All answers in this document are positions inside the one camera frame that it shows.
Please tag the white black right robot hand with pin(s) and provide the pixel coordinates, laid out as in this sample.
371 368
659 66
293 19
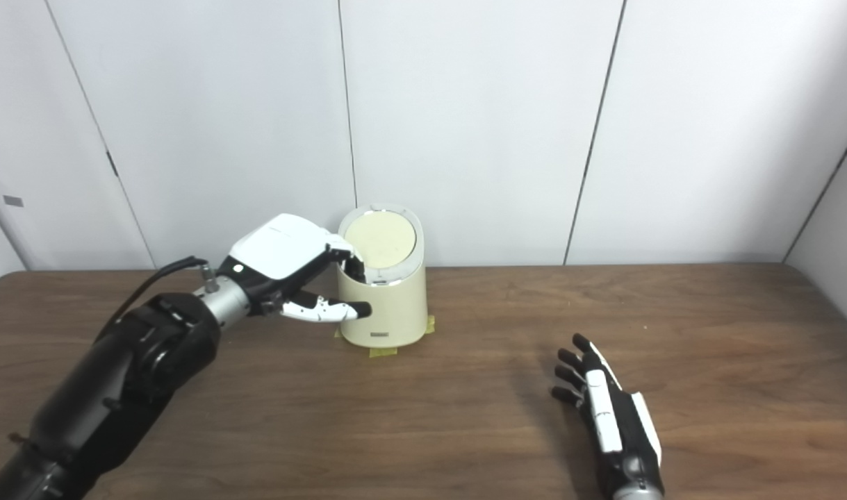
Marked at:
614 430

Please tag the small grey wall label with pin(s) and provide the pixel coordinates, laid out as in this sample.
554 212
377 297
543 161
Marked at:
13 201

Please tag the black wall panel hinge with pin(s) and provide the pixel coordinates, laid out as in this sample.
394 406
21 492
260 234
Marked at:
112 164

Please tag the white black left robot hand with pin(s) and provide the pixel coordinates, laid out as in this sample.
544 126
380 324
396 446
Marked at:
277 246

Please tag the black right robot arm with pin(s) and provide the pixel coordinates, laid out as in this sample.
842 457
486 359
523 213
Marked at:
638 493

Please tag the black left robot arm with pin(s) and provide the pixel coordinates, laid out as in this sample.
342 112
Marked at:
117 382

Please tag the cream-colored cylindrical bin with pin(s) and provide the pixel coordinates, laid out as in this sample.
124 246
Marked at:
395 312

